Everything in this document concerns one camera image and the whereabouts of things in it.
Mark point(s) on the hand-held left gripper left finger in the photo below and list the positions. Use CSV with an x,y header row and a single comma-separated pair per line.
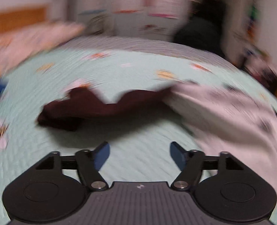
x,y
102,155

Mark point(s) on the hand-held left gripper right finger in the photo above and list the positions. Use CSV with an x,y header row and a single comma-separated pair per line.
x,y
178,155

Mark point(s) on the grey and maroon sweatshirt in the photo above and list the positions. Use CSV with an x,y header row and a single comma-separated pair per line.
x,y
223,112

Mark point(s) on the bee print quilted bedspread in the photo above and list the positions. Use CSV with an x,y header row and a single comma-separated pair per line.
x,y
129,61

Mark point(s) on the pale blue wardrobe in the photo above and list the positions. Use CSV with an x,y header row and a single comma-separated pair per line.
x,y
129,23

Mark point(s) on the pink floral pillow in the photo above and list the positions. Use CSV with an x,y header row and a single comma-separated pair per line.
x,y
35,37

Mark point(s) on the wooden headboard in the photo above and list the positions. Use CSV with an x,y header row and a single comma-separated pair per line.
x,y
16,20

